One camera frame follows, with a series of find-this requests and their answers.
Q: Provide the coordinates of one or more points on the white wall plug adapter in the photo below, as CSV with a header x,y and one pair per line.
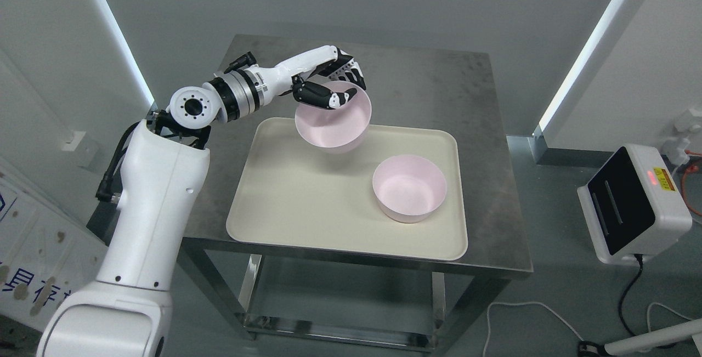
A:
x,y
688,123

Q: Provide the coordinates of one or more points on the white wheeled stand leg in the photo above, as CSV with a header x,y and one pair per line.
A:
x,y
680,332

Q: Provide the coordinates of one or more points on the pink bowl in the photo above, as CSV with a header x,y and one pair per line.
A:
x,y
336,131
409,188

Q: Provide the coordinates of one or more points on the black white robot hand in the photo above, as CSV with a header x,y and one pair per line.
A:
x,y
323,80

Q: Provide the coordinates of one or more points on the white black box device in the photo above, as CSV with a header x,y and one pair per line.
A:
x,y
633,208

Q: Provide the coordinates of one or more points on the steel table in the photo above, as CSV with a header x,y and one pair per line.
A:
x,y
448,90

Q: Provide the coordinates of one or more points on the white sign board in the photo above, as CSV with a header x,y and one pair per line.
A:
x,y
45,255

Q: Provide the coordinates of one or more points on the white wall socket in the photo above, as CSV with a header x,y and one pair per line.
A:
x,y
78,142

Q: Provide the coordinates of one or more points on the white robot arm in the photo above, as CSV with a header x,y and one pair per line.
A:
x,y
155,175

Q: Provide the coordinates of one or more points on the cream plastic tray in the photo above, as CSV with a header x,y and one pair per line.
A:
x,y
291,194

